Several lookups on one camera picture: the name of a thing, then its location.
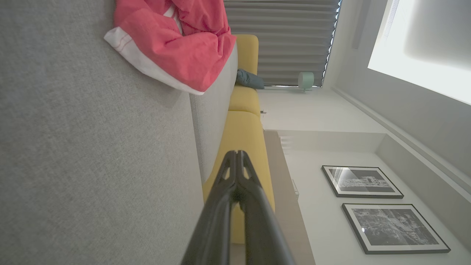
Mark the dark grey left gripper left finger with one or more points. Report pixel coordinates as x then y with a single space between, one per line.
217 206

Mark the small black framed picture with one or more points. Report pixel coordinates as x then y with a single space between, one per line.
362 181

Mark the grey fabric sofa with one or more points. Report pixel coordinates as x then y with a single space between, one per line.
92 154

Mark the red white basketball jersey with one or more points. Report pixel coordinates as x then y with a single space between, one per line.
176 51

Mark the beige wooden ledge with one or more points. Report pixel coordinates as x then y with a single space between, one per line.
290 221

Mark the large black framed picture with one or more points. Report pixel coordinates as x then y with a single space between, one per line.
395 228

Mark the teal cushion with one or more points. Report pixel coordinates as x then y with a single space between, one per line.
249 79

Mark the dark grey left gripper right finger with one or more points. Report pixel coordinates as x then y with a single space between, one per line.
261 221

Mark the yellow sofa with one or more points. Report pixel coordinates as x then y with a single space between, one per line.
244 132

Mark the grey pleated curtain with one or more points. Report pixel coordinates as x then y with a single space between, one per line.
287 40

